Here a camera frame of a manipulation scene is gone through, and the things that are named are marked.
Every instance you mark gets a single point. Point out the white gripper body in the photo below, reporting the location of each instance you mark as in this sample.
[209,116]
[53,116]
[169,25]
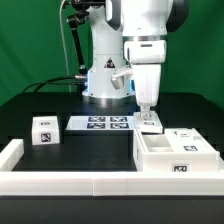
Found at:
[146,58]

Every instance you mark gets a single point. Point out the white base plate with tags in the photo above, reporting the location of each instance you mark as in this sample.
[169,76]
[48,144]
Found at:
[108,123]

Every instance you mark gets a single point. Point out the small white cabinet top block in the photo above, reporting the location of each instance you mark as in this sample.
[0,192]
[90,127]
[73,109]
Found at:
[45,130]

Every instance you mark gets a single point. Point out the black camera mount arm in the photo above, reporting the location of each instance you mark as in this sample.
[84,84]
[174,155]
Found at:
[80,17]

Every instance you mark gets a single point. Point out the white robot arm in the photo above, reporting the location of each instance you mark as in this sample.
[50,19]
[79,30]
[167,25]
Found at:
[119,21]

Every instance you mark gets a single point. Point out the white cabinet body box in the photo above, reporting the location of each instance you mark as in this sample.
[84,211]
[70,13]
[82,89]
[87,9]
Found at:
[153,153]

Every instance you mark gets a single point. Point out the white U-shaped fence wall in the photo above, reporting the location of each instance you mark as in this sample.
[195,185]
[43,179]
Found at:
[100,183]

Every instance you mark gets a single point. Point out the white cabinet door panel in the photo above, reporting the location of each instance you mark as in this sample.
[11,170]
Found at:
[152,125]
[188,140]

